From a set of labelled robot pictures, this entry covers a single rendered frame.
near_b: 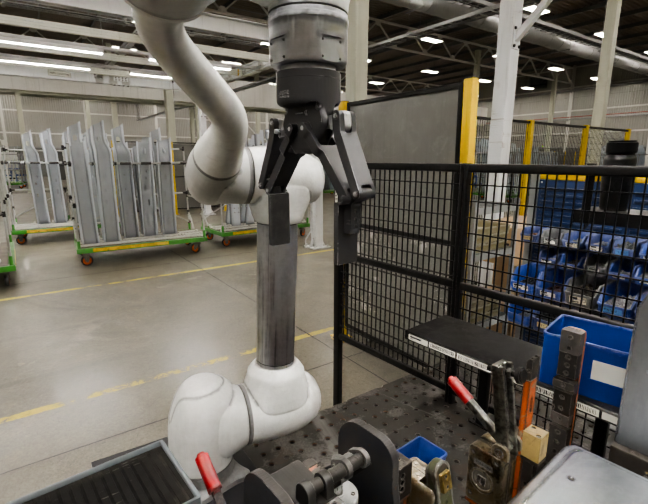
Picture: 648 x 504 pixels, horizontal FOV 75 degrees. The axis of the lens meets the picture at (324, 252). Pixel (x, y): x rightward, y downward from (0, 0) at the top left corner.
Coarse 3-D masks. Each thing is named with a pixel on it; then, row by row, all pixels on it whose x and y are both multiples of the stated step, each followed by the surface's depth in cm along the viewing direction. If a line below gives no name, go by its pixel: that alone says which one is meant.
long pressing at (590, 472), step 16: (576, 448) 84; (560, 464) 80; (576, 464) 80; (592, 464) 80; (608, 464) 80; (544, 480) 76; (560, 480) 76; (576, 480) 76; (592, 480) 76; (608, 480) 76; (624, 480) 76; (640, 480) 76; (528, 496) 72; (544, 496) 72; (560, 496) 72; (576, 496) 72; (592, 496) 72; (608, 496) 72; (624, 496) 72; (640, 496) 72
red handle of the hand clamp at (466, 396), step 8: (448, 384) 83; (456, 384) 81; (456, 392) 81; (464, 392) 80; (464, 400) 80; (472, 400) 80; (472, 408) 79; (480, 408) 79; (480, 416) 78; (488, 416) 78; (488, 424) 77; (512, 448) 75
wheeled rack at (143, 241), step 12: (72, 180) 592; (72, 192) 594; (180, 192) 762; (72, 204) 610; (72, 216) 679; (204, 228) 704; (132, 240) 657; (144, 240) 666; (156, 240) 673; (168, 240) 676; (180, 240) 685; (192, 240) 695; (204, 240) 706; (84, 252) 614; (84, 264) 625
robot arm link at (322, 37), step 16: (272, 16) 45; (288, 16) 44; (304, 16) 43; (320, 16) 44; (336, 16) 44; (272, 32) 46; (288, 32) 44; (304, 32) 44; (320, 32) 44; (336, 32) 45; (272, 48) 47; (288, 48) 45; (304, 48) 44; (320, 48) 44; (336, 48) 46; (272, 64) 47; (288, 64) 46; (304, 64) 46; (320, 64) 46; (336, 64) 47
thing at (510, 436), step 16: (496, 368) 73; (512, 368) 74; (496, 384) 74; (512, 384) 74; (496, 400) 74; (512, 400) 75; (496, 416) 74; (512, 416) 75; (496, 432) 75; (512, 432) 76
